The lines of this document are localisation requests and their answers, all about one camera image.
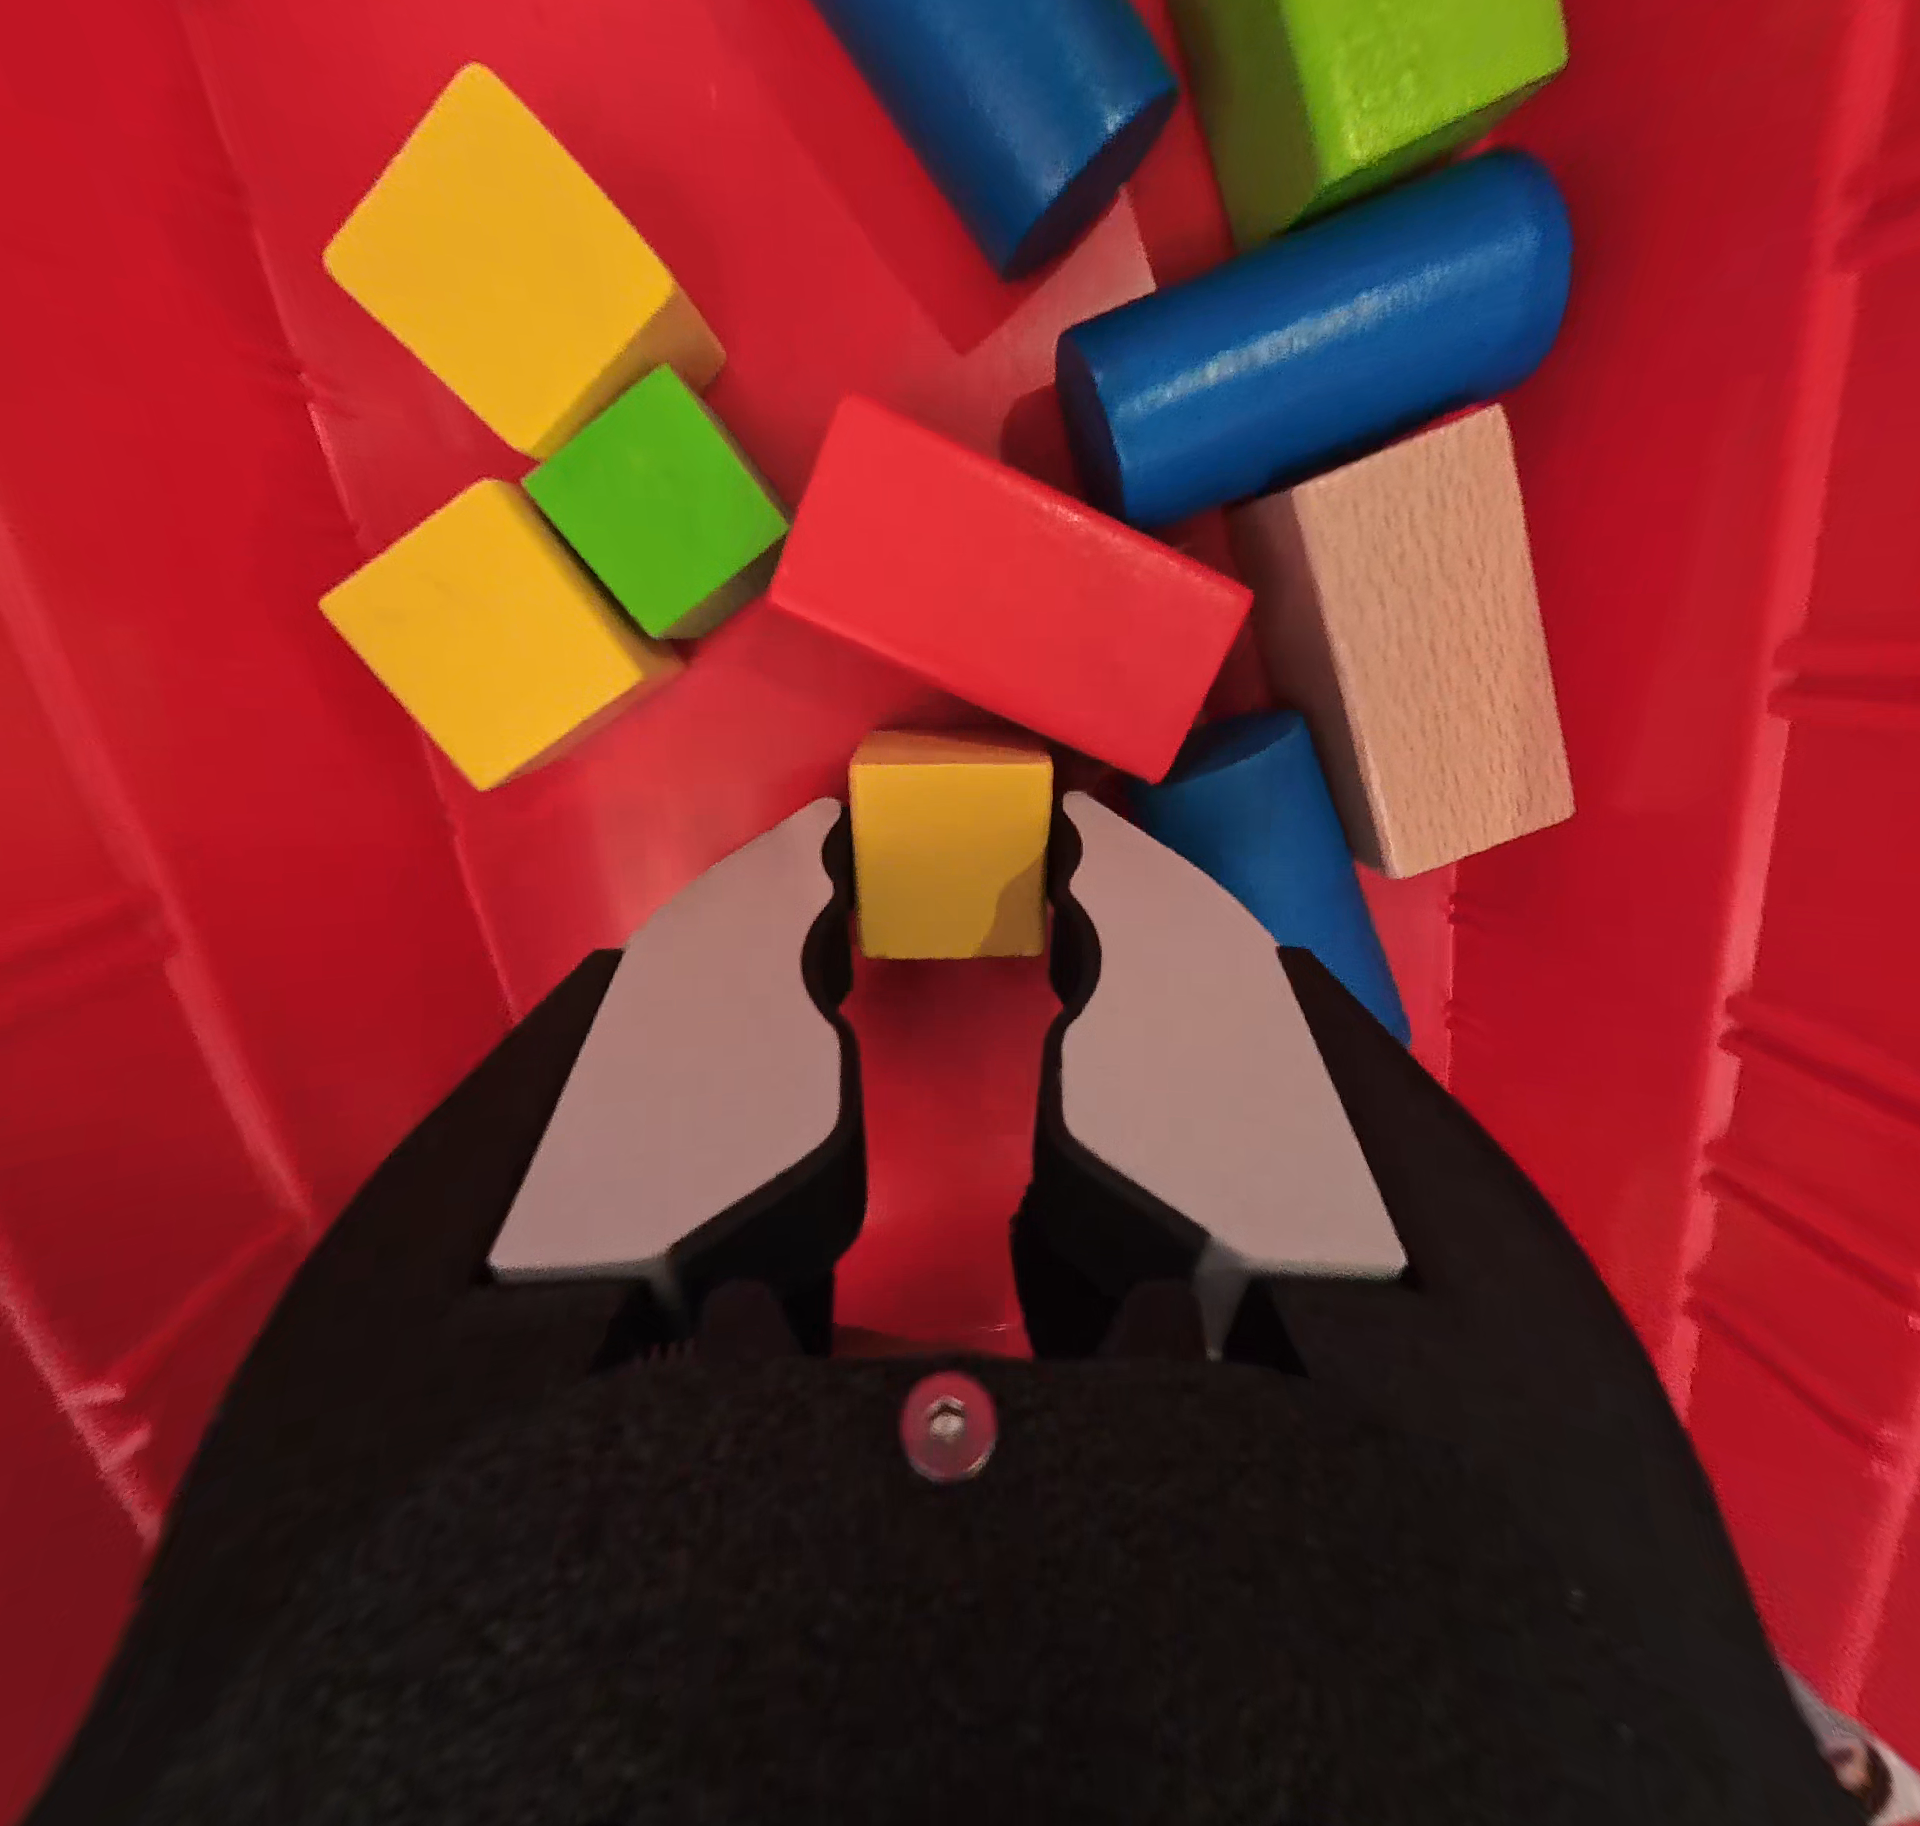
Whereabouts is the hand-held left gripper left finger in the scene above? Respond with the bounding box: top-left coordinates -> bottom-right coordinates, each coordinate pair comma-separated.
491,797 -> 871,1288

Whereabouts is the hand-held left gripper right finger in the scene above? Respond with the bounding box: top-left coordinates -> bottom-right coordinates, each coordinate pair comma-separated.
1020,795 -> 1405,1288

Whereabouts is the blue wooden cylinder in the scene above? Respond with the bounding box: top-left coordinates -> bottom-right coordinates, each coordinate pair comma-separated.
1125,707 -> 1412,1048
1057,150 -> 1577,530
750,0 -> 1178,281

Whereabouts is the yellow wooden block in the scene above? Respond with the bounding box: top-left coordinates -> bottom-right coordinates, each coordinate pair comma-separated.
325,61 -> 728,461
851,735 -> 1058,964

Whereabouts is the natural wooden block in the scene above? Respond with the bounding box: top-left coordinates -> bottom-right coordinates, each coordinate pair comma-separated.
1241,405 -> 1577,881

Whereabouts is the yellow wooden cube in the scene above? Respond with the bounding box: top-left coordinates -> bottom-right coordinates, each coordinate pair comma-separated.
320,477 -> 685,793

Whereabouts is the red plastic bin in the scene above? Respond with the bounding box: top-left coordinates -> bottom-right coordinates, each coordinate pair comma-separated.
0,0 -> 1920,1783

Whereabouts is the red wooden block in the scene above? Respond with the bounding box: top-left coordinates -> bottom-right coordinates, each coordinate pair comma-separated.
770,396 -> 1255,785

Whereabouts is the green wooden cube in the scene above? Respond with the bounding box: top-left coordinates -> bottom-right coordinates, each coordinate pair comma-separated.
524,367 -> 791,643

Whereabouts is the long green wooden block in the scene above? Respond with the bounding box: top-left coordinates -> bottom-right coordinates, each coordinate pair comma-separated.
1150,0 -> 1571,246

